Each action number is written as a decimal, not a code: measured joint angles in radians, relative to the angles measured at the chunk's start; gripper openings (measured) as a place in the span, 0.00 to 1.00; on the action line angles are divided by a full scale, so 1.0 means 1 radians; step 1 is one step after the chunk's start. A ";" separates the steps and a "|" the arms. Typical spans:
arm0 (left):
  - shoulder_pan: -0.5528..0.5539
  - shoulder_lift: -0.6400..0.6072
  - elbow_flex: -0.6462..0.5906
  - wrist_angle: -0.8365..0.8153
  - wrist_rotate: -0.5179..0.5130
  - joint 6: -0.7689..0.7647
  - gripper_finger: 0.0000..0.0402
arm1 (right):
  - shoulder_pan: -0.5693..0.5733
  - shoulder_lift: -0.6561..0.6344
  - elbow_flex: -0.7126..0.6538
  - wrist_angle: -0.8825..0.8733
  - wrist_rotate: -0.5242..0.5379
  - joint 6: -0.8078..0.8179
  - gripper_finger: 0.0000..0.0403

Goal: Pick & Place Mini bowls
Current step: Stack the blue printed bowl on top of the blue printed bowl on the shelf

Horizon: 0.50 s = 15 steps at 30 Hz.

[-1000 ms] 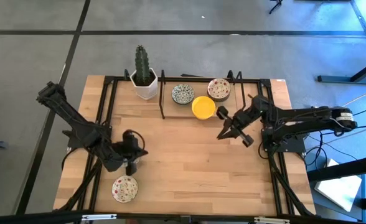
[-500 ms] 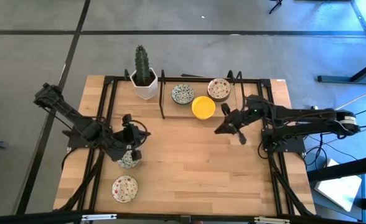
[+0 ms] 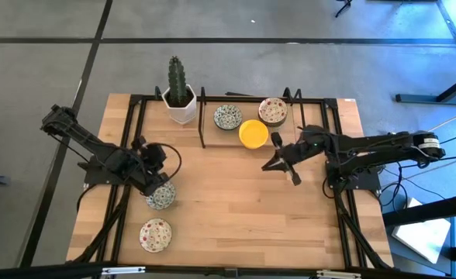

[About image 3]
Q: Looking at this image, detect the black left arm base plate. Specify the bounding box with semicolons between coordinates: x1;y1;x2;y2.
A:
83;162;136;186

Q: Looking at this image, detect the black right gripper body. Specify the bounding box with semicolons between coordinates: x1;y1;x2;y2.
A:
271;127;332;187

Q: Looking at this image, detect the black wire wooden shelf rack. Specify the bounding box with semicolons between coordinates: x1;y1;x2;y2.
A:
196;86;307;150

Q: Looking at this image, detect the green cactus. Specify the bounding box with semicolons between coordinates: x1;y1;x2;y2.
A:
168;55;188;108

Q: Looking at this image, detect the silver metal bracket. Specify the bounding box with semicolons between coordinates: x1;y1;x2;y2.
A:
101;266;147;276
316;270;362;279

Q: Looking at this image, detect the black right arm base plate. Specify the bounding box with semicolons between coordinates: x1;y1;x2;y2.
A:
326;160;382;191

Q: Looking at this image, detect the white hexagonal plant pot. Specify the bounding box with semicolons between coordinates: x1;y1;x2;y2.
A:
161;84;199;126

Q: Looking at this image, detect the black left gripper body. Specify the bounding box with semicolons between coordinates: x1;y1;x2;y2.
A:
139;164;171;197

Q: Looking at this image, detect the red floral mini bowl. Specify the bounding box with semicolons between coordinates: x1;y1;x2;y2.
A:
257;96;289;125
139;218;173;253

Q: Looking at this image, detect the black aluminium table frame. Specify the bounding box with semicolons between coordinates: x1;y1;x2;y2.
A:
67;92;396;279

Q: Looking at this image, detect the black side table frame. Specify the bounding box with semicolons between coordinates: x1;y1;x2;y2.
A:
382;191;456;279

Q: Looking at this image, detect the grey metal foot bar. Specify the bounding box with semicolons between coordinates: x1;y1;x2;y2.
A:
395;94;456;106

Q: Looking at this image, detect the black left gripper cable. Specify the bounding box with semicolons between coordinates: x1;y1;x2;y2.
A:
150;142;183;183

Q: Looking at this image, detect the white flat board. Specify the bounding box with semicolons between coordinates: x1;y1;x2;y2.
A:
391;196;452;265

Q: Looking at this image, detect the green patterned mini bowl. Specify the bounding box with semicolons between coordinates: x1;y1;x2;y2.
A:
212;104;244;131
144;180;177;211

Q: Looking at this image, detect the yellow mini bowl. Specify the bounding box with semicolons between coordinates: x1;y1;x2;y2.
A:
238;119;270;150

